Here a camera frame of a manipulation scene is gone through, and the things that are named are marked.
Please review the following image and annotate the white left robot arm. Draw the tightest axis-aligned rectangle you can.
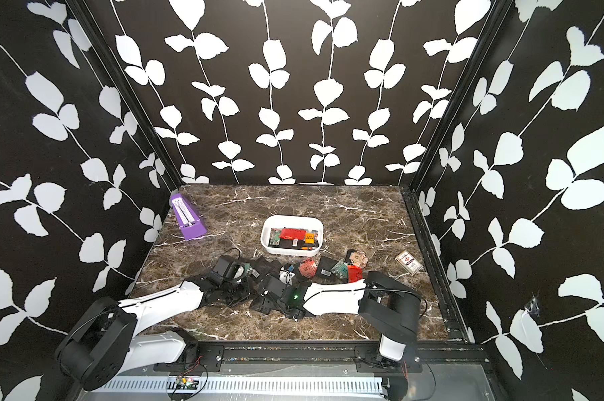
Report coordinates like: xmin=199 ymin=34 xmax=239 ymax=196
xmin=55 ymin=256 xmax=252 ymax=391

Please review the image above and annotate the purple metronome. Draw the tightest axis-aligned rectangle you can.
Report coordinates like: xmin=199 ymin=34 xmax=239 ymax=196
xmin=170 ymin=194 xmax=208 ymax=240

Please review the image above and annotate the white cable duct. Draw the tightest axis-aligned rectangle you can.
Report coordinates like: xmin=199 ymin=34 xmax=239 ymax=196
xmin=96 ymin=376 xmax=387 ymax=397

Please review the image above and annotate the white storage box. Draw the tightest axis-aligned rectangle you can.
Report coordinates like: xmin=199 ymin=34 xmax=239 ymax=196
xmin=260 ymin=215 xmax=324 ymax=257

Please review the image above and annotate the green jasmine tea bag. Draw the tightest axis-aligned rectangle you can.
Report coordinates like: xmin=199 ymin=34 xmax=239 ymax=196
xmin=331 ymin=261 xmax=349 ymax=280

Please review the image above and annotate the shiny red tea bag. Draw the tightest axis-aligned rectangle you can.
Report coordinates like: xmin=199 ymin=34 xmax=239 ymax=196
xmin=280 ymin=228 xmax=306 ymax=240

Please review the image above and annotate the playing card box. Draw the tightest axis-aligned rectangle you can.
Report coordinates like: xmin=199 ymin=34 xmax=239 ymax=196
xmin=395 ymin=250 xmax=423 ymax=275

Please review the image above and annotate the black tea bag barcode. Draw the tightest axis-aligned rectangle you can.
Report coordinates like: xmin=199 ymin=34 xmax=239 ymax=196
xmin=315 ymin=256 xmax=337 ymax=279

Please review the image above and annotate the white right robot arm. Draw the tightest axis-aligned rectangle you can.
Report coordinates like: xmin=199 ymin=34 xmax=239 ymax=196
xmin=250 ymin=271 xmax=424 ymax=363

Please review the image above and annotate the beige tea bag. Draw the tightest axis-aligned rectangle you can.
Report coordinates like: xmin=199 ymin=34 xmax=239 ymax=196
xmin=345 ymin=249 xmax=368 ymax=269

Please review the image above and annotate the black green tea bag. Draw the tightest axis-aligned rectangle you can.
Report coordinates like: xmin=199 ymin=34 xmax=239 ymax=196
xmin=268 ymin=228 xmax=281 ymax=247

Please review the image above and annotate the pink red tea bag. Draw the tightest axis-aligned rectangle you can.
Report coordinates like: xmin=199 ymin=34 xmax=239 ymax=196
xmin=299 ymin=258 xmax=317 ymax=279

